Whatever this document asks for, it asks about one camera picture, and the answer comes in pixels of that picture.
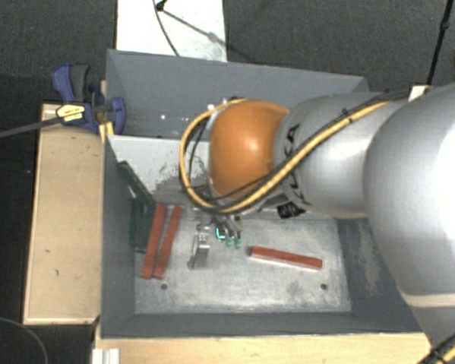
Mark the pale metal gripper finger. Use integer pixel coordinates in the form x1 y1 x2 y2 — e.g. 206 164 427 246
194 223 211 252
186 243 212 271

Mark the pale wood flat board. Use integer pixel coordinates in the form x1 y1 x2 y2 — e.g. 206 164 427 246
21 102 112 330

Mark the black cylinder on white bracket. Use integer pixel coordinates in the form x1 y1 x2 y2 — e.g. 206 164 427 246
275 201 307 221

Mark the grey metal bin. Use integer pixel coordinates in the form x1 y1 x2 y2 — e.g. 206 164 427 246
91 48 444 356

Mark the red-brown flat block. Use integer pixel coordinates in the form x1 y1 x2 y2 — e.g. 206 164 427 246
152 204 185 281
140 203 169 280
245 245 324 273

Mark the dark green flat block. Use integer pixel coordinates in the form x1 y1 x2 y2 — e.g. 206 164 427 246
114 160 160 213
127 198 154 255

